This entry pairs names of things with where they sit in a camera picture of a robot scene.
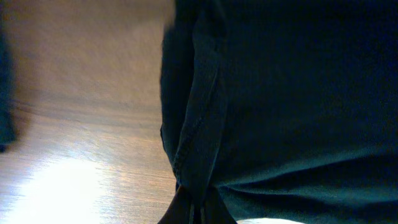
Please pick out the black t-shirt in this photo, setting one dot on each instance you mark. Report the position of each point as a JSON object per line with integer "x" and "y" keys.
{"x": 287, "y": 108}

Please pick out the black fabric storage container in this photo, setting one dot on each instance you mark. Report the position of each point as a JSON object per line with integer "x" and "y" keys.
{"x": 7, "y": 130}

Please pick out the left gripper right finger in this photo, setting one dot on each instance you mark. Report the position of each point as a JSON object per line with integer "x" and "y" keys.
{"x": 214, "y": 210}

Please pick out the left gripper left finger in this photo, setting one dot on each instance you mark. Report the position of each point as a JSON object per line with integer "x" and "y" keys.
{"x": 181, "y": 210}

